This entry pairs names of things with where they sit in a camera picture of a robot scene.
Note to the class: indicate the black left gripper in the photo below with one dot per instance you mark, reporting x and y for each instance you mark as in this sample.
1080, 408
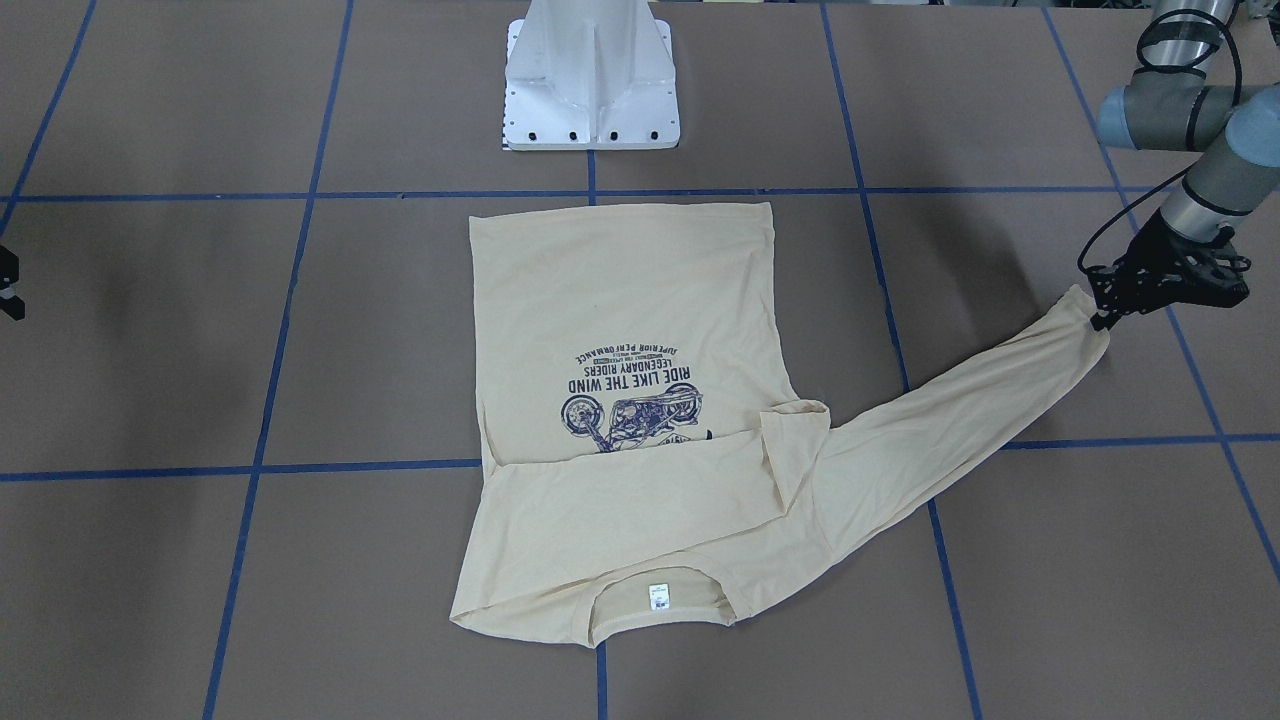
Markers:
1157, 243

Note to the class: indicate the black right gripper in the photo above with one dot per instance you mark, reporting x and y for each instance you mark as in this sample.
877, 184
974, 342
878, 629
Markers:
7, 285

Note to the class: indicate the cream long-sleeve printed shirt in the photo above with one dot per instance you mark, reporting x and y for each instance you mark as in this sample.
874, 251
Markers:
645, 458

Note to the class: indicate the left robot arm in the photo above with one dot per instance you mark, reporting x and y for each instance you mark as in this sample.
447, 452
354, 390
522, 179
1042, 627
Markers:
1187, 94

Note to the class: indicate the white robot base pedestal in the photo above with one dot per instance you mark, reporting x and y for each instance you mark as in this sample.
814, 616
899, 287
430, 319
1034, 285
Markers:
590, 75

